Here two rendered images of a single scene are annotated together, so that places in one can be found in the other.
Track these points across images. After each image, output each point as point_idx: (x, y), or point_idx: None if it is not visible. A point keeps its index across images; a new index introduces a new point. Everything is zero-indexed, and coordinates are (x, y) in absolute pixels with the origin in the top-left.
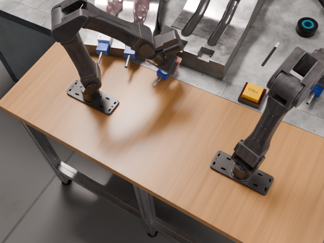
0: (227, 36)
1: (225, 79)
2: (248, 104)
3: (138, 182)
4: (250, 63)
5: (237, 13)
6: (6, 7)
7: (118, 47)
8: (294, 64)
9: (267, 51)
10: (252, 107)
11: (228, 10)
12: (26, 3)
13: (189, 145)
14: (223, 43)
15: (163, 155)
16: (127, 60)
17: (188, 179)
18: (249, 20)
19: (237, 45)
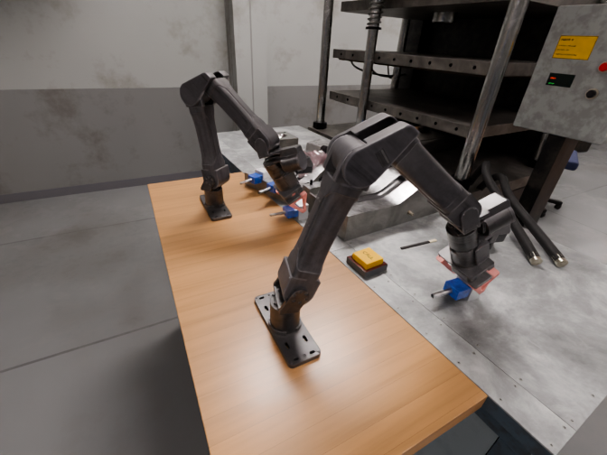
0: (372, 202)
1: (349, 242)
2: (355, 270)
3: (171, 274)
4: (388, 242)
5: (396, 190)
6: (224, 151)
7: (267, 181)
8: (368, 125)
9: (416, 241)
10: (358, 274)
11: (388, 188)
12: (238, 153)
13: (255, 273)
14: (362, 204)
15: (220, 267)
16: (264, 189)
17: (219, 299)
18: (407, 200)
19: (379, 214)
